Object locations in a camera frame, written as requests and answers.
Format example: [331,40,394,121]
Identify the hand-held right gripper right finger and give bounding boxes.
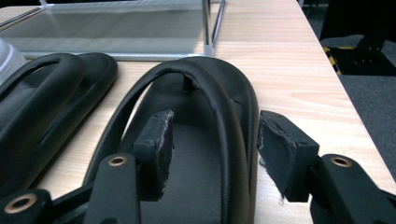
[257,109,320,203]

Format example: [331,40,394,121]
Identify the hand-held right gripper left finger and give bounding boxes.
[133,108,176,203]

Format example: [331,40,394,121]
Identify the black slipper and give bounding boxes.
[82,55,261,224]
[0,51,120,200]

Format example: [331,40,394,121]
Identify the metal shoe rack grey shelves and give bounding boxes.
[0,0,227,62]

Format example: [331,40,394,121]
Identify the white sneaker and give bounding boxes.
[0,37,27,87]

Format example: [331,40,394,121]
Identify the black stand base striped edge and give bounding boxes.
[321,46,396,77]

